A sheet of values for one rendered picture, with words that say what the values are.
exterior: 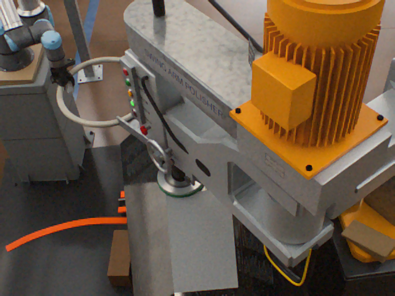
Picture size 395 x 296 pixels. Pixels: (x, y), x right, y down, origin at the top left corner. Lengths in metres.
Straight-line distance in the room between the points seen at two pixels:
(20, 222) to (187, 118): 1.88
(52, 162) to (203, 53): 2.04
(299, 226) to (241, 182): 0.27
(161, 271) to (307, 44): 1.31
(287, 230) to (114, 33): 3.42
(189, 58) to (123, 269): 1.64
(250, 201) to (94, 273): 1.55
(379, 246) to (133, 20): 1.30
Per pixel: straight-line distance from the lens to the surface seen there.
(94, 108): 3.96
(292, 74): 1.03
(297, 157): 1.20
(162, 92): 1.75
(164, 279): 2.08
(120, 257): 2.93
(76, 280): 3.06
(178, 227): 2.15
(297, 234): 1.56
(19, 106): 3.07
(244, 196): 1.70
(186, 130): 1.73
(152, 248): 2.21
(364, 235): 2.21
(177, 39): 1.59
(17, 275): 3.20
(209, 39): 1.58
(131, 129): 2.36
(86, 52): 4.09
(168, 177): 2.28
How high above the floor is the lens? 2.63
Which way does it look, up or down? 49 degrees down
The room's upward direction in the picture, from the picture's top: 5 degrees counter-clockwise
